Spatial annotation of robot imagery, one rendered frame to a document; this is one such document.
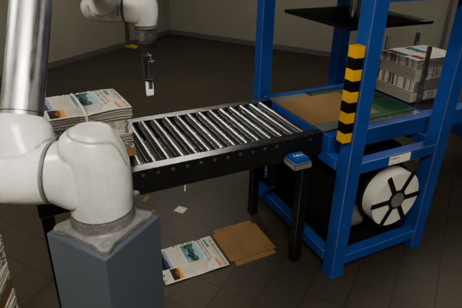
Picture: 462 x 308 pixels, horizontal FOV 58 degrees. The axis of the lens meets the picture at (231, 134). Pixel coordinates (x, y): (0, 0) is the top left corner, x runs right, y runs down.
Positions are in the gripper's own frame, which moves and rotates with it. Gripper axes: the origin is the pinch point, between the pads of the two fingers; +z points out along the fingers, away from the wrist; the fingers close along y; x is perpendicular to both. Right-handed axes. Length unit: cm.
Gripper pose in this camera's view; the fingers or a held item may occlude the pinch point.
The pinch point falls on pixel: (149, 87)
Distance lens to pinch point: 183.4
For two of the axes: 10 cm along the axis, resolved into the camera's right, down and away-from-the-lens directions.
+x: 9.0, -1.7, 4.1
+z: -0.2, 9.1, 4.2
